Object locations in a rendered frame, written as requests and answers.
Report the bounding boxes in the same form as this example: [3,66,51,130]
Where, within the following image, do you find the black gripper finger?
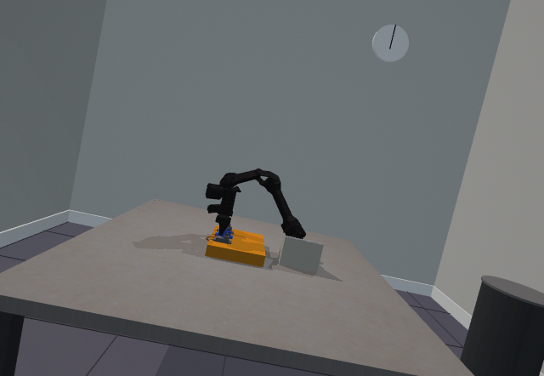
[219,223,229,236]

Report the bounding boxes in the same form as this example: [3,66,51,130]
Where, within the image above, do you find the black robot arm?
[206,168,306,239]

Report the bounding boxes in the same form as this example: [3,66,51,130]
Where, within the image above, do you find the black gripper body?
[215,200,235,225]

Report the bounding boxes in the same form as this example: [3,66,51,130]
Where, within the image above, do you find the orange flat deck plate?
[205,224,265,267]

